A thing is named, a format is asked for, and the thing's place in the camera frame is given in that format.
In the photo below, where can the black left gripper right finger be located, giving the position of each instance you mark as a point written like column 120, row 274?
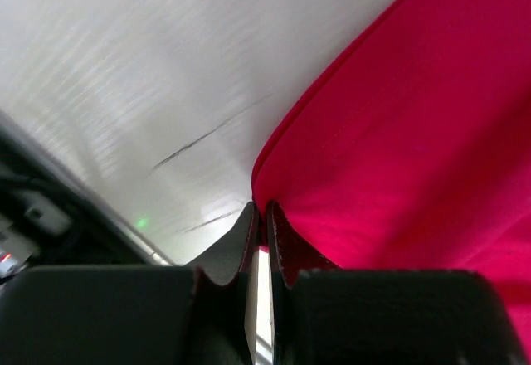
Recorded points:
column 323, row 314

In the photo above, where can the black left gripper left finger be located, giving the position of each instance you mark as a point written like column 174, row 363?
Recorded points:
column 137, row 314

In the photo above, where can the crimson pink t-shirt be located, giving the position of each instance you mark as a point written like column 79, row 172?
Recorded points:
column 412, row 150

